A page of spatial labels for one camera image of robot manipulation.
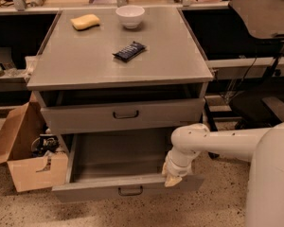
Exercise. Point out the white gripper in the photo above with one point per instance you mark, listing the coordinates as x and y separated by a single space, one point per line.
176 168

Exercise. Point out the grey drawer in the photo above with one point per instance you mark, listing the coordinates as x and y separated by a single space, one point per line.
123 116
120 164

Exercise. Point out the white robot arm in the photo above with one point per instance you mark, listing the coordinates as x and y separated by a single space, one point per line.
263 148

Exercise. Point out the grey top drawer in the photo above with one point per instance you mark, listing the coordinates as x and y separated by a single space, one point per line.
123 116

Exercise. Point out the grey drawer cabinet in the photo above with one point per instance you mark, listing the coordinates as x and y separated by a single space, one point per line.
79 67

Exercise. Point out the black office chair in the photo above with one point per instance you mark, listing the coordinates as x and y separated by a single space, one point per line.
252 29

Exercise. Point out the dark items in box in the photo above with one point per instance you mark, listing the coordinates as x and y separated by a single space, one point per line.
43 144

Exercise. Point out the dark blue snack packet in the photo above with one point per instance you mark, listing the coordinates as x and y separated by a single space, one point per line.
130 51

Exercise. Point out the cardboard box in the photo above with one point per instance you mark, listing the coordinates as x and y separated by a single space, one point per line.
22 128

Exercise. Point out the white bowl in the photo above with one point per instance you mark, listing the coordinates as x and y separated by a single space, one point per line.
130 16

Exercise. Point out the yellow sponge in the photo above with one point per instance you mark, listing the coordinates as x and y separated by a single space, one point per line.
85 21

